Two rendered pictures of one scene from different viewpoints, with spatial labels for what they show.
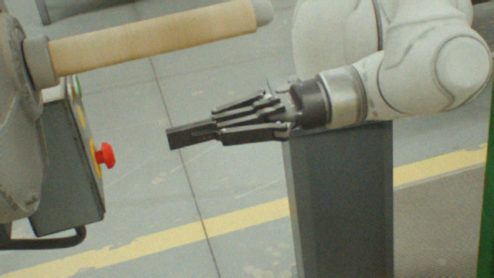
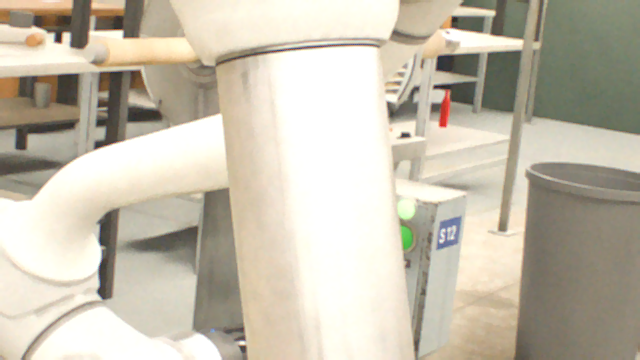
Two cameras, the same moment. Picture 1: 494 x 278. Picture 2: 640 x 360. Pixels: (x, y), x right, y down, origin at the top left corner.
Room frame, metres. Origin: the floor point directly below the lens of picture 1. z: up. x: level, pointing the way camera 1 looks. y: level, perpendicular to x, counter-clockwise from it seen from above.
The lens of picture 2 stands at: (1.72, -1.00, 1.41)
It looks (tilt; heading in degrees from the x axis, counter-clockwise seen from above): 11 degrees down; 130
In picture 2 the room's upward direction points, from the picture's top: 6 degrees clockwise
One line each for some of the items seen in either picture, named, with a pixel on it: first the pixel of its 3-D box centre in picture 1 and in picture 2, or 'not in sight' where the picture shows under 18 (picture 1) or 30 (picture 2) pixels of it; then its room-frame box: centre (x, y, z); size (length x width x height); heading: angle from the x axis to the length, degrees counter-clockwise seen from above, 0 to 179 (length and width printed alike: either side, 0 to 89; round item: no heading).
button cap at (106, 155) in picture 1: (100, 157); not in sight; (0.78, 0.22, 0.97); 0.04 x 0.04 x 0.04; 10
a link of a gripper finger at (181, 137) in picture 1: (191, 135); not in sight; (0.81, 0.08, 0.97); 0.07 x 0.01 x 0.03; 100
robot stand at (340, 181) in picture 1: (338, 203); not in sight; (1.35, -0.21, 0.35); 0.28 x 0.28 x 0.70; 2
